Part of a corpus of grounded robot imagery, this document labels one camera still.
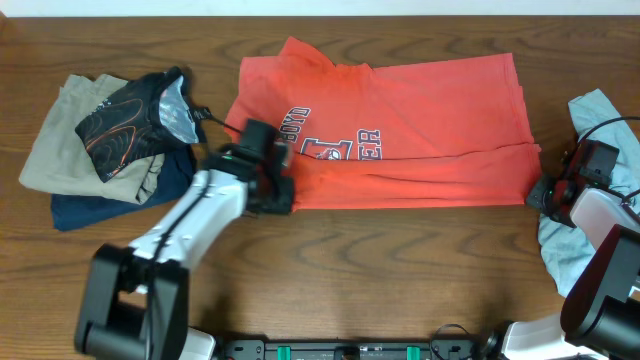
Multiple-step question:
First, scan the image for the light blue t-shirt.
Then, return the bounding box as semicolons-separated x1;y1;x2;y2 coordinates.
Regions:
537;89;639;297

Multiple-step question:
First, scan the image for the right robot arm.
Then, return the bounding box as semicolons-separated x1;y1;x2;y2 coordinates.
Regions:
478;140;639;359

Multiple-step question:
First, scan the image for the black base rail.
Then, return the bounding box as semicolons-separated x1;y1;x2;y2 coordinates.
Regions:
212;324;498;360

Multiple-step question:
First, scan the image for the navy blue folded garment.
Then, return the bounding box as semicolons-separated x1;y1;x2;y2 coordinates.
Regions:
50;147;196;232

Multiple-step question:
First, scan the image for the beige folded garment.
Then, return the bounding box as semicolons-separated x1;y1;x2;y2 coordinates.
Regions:
19;74;165;205

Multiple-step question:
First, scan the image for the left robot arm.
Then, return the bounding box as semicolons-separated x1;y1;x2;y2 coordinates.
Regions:
74;119;294;360

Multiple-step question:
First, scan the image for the black orange patterned shirt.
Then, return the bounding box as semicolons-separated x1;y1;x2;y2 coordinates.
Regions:
75;67;214;183

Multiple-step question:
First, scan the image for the red soccer t-shirt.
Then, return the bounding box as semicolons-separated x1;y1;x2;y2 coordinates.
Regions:
226;38;541;210

